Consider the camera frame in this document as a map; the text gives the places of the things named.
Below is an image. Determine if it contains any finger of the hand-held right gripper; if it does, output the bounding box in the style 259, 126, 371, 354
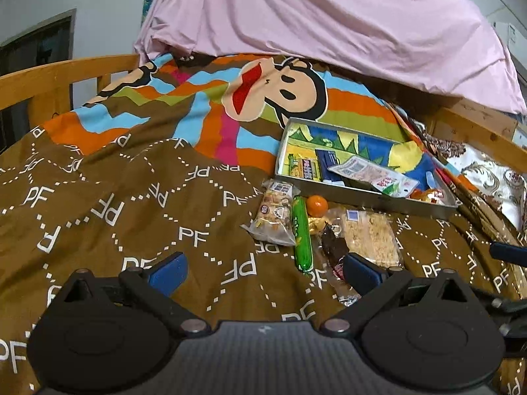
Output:
488, 294, 527, 340
489, 242, 527, 265

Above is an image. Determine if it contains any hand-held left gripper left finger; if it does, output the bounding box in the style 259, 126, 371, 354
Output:
51, 252, 212, 336

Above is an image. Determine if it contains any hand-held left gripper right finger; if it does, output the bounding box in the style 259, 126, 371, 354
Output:
321, 252, 487, 336

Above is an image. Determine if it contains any rice crisp snack packet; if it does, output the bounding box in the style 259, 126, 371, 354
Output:
329, 208, 406, 270

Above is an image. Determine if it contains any dark chocolate snack packet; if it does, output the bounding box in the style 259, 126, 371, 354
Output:
317, 222, 363, 307

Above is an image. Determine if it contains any crinkled gold snack packet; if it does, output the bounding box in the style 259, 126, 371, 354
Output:
309, 215, 334, 235

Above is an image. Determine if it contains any green sausage stick packet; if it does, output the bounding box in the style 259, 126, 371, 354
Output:
291, 196, 314, 276

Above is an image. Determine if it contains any metal tray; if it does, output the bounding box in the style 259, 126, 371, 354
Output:
274, 117, 459, 220

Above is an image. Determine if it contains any mandarin orange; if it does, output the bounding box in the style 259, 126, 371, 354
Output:
307, 195, 329, 217

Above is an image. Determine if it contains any orange red snack packet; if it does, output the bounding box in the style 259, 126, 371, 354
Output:
409, 187, 447, 206

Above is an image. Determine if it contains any white green snack packet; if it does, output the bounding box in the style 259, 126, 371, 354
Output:
327, 155, 421, 198

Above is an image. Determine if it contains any clear nut bar packet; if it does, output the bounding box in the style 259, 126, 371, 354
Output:
241, 179, 303, 248

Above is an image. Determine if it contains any blue snack packet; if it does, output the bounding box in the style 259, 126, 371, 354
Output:
316, 148, 344, 185

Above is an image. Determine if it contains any yellow snack packet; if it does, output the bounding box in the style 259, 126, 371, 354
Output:
284, 152, 322, 182

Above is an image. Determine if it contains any brown printed monkey blanket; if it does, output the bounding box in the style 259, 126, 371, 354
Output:
0, 51, 527, 395

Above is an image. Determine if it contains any white air conditioner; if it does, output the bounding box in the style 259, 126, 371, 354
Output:
492, 20, 527, 62

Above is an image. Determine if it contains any pink bed sheet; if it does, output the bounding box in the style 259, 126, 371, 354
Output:
134, 0, 527, 116

